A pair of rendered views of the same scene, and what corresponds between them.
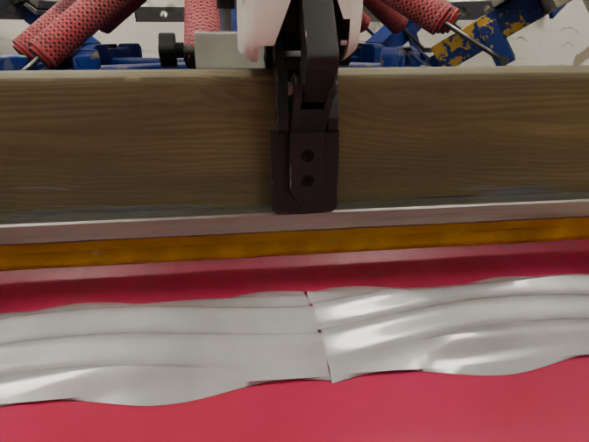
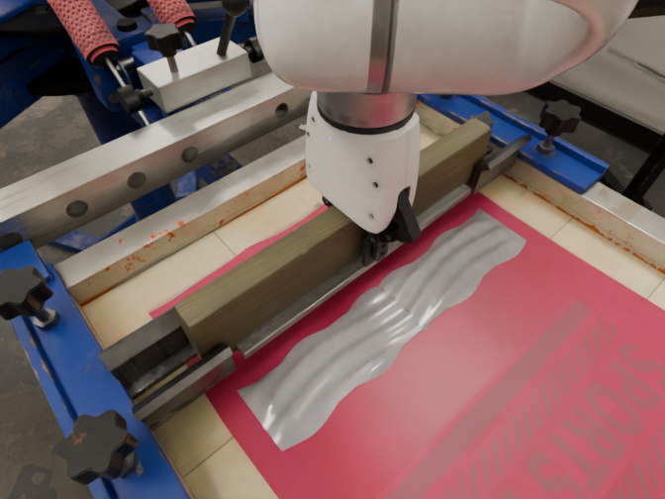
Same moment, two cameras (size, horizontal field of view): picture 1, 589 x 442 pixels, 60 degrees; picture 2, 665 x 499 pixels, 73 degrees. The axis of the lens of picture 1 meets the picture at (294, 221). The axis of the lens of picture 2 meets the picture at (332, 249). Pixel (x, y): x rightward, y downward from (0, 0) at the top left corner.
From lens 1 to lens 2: 0.34 m
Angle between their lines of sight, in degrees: 40
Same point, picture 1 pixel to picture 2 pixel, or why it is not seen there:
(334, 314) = (404, 297)
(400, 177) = not seen: hidden behind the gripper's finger
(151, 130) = (313, 265)
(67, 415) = (362, 392)
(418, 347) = (442, 301)
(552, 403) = (487, 302)
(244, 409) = (410, 356)
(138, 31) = not seen: outside the picture
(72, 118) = (281, 281)
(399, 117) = not seen: hidden behind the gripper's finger
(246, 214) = (354, 273)
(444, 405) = (461, 320)
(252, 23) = (379, 227)
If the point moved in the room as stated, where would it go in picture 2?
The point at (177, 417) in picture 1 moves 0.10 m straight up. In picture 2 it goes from (395, 371) to (409, 320)
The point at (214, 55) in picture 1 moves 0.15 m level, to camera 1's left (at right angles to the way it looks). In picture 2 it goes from (177, 98) to (46, 142)
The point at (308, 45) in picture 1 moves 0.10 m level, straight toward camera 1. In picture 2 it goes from (412, 236) to (497, 325)
